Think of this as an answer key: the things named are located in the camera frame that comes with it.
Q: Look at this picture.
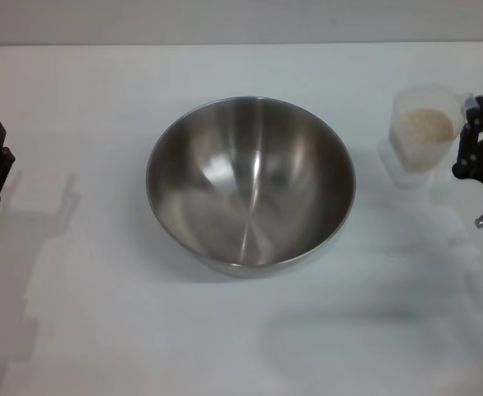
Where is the beige uncooked rice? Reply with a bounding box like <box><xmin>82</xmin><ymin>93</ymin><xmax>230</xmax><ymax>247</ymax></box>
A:
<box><xmin>391</xmin><ymin>107</ymin><xmax>455</xmax><ymax>172</ymax></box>

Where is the translucent plastic measuring cup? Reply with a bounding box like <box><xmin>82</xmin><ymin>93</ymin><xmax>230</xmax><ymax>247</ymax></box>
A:
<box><xmin>388</xmin><ymin>83</ymin><xmax>477</xmax><ymax>174</ymax></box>

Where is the stainless steel mixing bowl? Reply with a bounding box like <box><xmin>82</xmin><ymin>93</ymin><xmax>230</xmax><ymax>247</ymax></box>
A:
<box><xmin>145</xmin><ymin>96</ymin><xmax>357</xmax><ymax>278</ymax></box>

